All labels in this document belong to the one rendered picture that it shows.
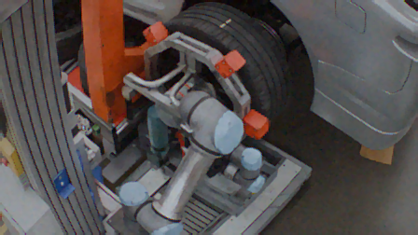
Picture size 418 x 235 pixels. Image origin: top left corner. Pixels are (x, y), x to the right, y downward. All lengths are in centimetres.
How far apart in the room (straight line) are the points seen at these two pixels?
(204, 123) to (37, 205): 70
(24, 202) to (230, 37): 122
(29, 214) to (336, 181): 218
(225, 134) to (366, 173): 184
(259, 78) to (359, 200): 128
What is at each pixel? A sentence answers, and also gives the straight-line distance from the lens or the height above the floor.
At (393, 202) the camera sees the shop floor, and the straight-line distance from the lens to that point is 345.
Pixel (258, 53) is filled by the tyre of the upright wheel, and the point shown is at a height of 109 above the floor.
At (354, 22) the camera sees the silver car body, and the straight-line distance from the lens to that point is 225.
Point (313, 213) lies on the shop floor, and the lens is 329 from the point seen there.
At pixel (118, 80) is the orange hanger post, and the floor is 75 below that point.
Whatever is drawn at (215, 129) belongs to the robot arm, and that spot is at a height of 134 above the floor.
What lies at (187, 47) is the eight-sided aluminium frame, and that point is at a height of 112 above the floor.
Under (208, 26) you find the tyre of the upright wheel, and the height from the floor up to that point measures 118.
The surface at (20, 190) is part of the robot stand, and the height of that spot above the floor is 123.
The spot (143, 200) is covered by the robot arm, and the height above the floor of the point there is 105.
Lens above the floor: 273
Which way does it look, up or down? 48 degrees down
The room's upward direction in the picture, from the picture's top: straight up
